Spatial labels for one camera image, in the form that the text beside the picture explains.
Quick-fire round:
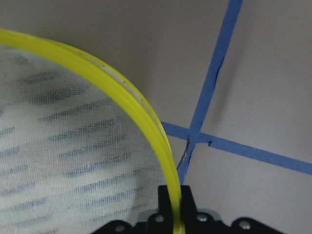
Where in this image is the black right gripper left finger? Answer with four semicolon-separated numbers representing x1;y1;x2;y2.
157;185;173;219

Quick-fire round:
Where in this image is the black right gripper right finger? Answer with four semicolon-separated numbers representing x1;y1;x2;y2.
181;185;197;219

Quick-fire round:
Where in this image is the yellow bamboo steamer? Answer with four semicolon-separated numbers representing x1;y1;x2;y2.
0;29;183;234

